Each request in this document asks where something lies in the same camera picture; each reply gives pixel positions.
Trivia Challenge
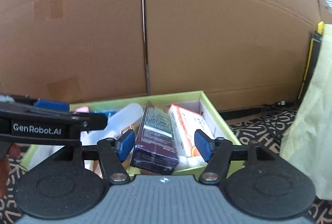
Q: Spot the clear plastic cup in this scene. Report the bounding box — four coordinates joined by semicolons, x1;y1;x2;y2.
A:
104;103;143;137

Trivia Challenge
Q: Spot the white orange medicine box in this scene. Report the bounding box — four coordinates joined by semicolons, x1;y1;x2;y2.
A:
168;104;214;158

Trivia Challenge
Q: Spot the dark purple box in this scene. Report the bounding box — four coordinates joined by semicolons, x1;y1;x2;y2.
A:
131;102;179;175

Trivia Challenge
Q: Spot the person's left hand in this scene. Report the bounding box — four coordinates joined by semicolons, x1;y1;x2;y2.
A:
0;144;21;198

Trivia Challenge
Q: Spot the lime green shoe box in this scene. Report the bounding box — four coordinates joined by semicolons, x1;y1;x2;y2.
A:
19;90;245;177

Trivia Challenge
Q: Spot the patterned black tan rug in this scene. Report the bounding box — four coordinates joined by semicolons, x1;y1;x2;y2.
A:
1;108;331;223

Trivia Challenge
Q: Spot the large brown cardboard box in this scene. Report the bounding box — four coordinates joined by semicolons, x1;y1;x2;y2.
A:
1;0;331;110

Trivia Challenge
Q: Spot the cream tote bag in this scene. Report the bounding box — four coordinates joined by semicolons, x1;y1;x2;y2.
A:
280;24;332;200

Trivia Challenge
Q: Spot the black yellow flat box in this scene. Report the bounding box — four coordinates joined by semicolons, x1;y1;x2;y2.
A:
297;22;325;104

